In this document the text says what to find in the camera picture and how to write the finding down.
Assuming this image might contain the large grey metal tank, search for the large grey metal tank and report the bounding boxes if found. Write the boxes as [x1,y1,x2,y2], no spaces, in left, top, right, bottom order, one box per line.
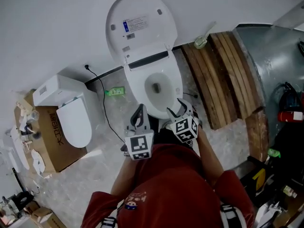
[232,24,304,166]

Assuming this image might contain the person's red shirt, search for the person's red shirt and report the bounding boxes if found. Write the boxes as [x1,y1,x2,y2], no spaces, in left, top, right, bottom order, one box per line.
[80,143,255,228]

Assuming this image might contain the white toilet bowl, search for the white toilet bowl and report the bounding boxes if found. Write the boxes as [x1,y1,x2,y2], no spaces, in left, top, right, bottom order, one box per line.
[123,50,185,128]

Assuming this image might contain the person's right forearm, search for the person's right forearm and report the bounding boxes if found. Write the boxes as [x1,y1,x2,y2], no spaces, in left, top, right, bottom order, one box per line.
[197,127,225,187]

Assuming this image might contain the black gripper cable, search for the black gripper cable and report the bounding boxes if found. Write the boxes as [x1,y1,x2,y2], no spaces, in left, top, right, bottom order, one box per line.
[120,143,131,157]

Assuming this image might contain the pale green cleaning brush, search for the pale green cleaning brush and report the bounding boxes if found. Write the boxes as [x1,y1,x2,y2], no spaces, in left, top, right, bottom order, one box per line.
[193,20,217,49]

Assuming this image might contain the large brown cardboard box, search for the large brown cardboard box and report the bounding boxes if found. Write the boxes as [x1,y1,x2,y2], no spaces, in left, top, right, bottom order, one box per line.
[14,89,88,173]

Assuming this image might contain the person's left forearm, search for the person's left forearm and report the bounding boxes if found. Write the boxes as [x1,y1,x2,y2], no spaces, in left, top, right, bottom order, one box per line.
[111,157,143,197]

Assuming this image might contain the clear plastic bottle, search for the clear plastic bottle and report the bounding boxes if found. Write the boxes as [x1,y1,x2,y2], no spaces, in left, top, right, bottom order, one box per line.
[26,110,40,124]

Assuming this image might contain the small green plastic bottle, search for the small green plastic bottle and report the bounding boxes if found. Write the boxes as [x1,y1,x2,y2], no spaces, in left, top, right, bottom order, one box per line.
[267,148,281,158]

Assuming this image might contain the short wooden post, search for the short wooden post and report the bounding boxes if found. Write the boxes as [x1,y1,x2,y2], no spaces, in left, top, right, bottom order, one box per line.
[246,107,270,162]

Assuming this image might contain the small white bottle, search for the small white bottle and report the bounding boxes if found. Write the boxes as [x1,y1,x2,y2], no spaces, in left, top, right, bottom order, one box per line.
[282,185,298,199]

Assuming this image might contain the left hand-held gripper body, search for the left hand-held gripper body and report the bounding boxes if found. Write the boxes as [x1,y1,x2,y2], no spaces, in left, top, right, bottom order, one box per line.
[124,125,154,162]

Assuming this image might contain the white toilet seat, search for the white toilet seat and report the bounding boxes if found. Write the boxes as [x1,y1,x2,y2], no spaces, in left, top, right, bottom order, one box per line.
[123,62,184,120]

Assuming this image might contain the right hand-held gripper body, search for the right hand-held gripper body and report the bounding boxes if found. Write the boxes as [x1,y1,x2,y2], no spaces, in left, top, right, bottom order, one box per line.
[165,115,200,144]

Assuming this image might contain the stack of wooden planks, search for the stack of wooden planks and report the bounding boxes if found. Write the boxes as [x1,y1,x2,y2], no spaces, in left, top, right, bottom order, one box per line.
[181,31,264,131]

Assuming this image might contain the white packing scraps pile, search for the white packing scraps pile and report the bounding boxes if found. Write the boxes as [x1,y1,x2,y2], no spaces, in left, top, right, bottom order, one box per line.
[15,100,33,133]

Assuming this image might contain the person's black trousers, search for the person's black trousers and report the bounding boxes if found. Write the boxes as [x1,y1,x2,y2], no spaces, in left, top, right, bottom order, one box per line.
[159,127,201,156]

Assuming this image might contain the white folded paper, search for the white folded paper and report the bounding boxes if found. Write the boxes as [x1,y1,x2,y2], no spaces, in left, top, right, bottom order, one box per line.
[30,148,46,175]

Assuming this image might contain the green labelled detergent bottle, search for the green labelled detergent bottle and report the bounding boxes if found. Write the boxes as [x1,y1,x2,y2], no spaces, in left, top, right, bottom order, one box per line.
[104,86,126,96]

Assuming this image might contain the white boxy toilet closed lid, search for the white boxy toilet closed lid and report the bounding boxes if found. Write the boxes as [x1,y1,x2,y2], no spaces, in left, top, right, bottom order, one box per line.
[32,74,105,149]

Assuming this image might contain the black power cable with plug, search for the black power cable with plug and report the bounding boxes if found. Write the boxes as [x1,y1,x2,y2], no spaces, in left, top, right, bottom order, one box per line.
[84,64,126,143]

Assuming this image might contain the small cardboard box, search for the small cardboard box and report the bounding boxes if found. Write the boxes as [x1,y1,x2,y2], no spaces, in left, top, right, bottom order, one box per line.
[23,200,41,215]
[30,207,67,228]

